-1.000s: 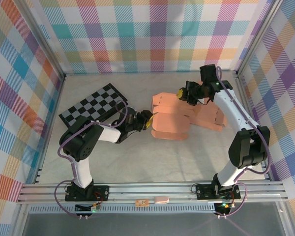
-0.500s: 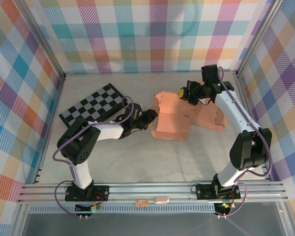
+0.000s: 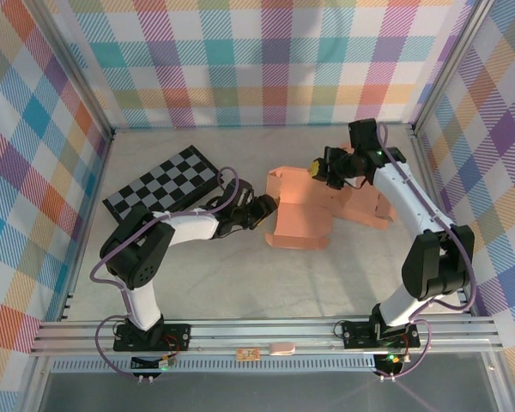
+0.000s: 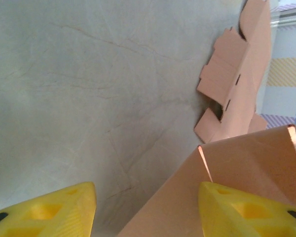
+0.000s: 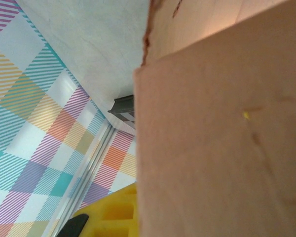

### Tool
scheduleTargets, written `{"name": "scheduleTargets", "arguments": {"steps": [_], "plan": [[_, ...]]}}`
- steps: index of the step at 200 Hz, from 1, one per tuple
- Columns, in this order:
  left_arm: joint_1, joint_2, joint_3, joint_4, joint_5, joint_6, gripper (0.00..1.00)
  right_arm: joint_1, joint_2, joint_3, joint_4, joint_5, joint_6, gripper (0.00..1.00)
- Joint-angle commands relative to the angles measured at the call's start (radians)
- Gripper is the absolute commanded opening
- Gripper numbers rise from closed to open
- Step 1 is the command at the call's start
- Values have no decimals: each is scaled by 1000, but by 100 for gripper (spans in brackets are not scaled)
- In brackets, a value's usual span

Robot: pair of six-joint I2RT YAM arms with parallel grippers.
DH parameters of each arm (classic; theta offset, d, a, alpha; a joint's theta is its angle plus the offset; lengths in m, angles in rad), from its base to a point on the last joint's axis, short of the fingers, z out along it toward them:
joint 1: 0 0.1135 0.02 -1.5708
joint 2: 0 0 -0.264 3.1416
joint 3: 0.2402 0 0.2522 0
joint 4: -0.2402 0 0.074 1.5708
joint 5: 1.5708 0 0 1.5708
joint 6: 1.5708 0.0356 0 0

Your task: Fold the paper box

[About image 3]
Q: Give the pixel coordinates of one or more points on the aluminium frame post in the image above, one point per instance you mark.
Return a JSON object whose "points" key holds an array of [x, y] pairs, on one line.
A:
{"points": [[450, 64], [75, 73]]}

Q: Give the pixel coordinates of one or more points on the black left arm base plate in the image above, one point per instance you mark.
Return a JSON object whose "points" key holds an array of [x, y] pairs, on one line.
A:
{"points": [[176, 337]]}

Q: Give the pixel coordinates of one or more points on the small orange printed tag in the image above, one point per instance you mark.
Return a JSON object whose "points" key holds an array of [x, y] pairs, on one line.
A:
{"points": [[246, 354]]}

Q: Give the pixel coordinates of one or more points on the aluminium frame rail beam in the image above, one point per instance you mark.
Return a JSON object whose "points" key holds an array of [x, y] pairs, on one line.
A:
{"points": [[262, 332]]}

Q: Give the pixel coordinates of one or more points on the aluminium side rail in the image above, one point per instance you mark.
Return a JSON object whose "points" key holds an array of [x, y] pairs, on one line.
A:
{"points": [[431, 184]]}

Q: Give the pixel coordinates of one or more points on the small pink oblong block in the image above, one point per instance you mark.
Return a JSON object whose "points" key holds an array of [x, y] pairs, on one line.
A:
{"points": [[282, 348]]}

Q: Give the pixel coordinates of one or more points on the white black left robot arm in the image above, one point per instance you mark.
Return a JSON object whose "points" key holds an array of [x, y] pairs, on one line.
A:
{"points": [[189, 225]]}

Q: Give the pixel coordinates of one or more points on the black grey chessboard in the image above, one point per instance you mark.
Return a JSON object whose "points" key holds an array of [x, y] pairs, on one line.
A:
{"points": [[163, 180]]}

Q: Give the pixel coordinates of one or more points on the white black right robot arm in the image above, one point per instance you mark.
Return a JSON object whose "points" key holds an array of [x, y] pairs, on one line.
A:
{"points": [[401, 189]]}

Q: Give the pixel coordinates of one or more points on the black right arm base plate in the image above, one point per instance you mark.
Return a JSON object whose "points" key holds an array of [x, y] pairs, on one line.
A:
{"points": [[356, 335]]}

